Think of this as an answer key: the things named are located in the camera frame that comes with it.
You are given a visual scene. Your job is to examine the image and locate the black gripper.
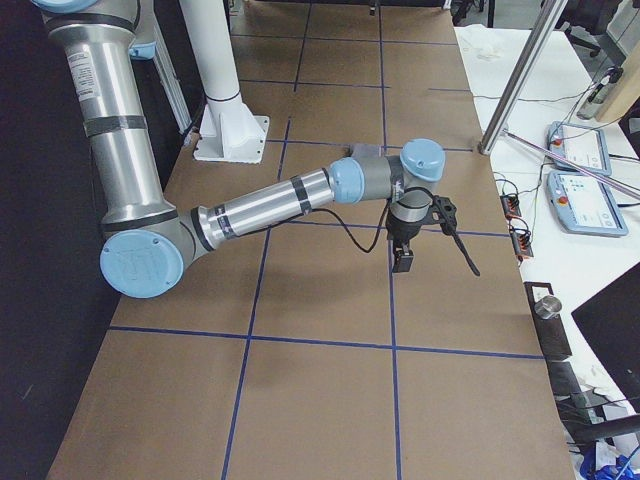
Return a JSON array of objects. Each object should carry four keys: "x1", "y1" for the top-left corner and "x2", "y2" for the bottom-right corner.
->
[{"x1": 385, "y1": 195, "x2": 457, "y2": 273}]

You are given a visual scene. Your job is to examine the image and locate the pink towel with white edge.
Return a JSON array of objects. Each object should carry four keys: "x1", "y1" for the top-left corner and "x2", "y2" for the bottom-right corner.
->
[{"x1": 347, "y1": 143, "x2": 384, "y2": 159}]

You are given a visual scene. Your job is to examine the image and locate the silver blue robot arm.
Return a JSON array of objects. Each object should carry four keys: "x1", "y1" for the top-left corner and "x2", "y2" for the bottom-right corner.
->
[{"x1": 39, "y1": 1, "x2": 457, "y2": 298}]

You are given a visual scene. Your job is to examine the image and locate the far orange connector block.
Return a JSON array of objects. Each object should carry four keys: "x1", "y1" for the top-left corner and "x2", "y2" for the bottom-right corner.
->
[{"x1": 500, "y1": 193, "x2": 521, "y2": 219}]

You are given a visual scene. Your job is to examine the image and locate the orange connector block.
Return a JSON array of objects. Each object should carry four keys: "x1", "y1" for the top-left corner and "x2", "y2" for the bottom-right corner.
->
[
  {"x1": 509, "y1": 227, "x2": 534, "y2": 261},
  {"x1": 500, "y1": 193, "x2": 521, "y2": 219}
]

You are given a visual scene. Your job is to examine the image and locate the near orange connector block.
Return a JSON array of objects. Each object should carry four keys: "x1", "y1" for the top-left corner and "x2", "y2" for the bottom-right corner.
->
[{"x1": 509, "y1": 227, "x2": 534, "y2": 261}]

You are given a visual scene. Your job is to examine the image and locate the small steel cylinder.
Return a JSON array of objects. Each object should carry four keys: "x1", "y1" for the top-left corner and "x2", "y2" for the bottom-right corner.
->
[{"x1": 534, "y1": 295, "x2": 562, "y2": 320}]

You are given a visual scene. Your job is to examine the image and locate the long thin metal rod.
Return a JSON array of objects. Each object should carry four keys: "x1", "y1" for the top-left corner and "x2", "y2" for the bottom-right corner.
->
[{"x1": 505, "y1": 130, "x2": 640, "y2": 201}]

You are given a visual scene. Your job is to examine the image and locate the near blue teach pendant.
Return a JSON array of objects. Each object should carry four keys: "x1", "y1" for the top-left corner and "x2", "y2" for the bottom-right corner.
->
[{"x1": 546, "y1": 170, "x2": 628, "y2": 238}]

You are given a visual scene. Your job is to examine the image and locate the blue teach pendant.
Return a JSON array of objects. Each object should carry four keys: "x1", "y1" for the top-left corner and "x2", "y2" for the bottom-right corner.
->
[
  {"x1": 547, "y1": 121, "x2": 612, "y2": 176},
  {"x1": 546, "y1": 170, "x2": 628, "y2": 238}
]

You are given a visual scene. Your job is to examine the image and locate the far blue teach pendant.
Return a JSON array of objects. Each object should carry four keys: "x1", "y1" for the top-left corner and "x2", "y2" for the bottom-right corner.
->
[{"x1": 547, "y1": 121, "x2": 612, "y2": 176}]

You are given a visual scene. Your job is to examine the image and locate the black monitor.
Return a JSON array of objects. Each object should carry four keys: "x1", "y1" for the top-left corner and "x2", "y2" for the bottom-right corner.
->
[{"x1": 572, "y1": 264, "x2": 639, "y2": 411}]

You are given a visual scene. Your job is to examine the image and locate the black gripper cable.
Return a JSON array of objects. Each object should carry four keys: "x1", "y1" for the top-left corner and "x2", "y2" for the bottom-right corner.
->
[{"x1": 269, "y1": 206, "x2": 481, "y2": 277}]

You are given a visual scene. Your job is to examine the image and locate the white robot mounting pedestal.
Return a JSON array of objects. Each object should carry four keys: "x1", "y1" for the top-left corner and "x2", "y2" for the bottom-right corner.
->
[{"x1": 180, "y1": 0, "x2": 270, "y2": 164}]

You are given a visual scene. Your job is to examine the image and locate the aluminium frame post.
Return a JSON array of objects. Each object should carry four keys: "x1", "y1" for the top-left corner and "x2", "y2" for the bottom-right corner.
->
[{"x1": 478, "y1": 0, "x2": 568, "y2": 155}]

